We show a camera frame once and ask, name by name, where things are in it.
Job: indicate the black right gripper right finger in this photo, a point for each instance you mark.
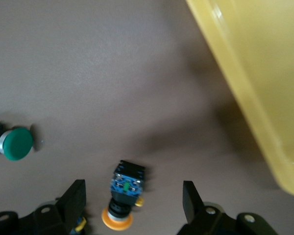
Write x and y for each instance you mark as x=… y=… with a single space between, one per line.
x=193 y=208

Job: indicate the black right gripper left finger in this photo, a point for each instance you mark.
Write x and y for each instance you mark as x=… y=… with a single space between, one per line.
x=68 y=205

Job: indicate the yellow plastic tray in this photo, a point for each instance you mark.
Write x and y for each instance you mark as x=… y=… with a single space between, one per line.
x=264 y=61

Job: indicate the green push button switch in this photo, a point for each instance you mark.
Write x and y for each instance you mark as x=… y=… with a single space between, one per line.
x=17 y=144

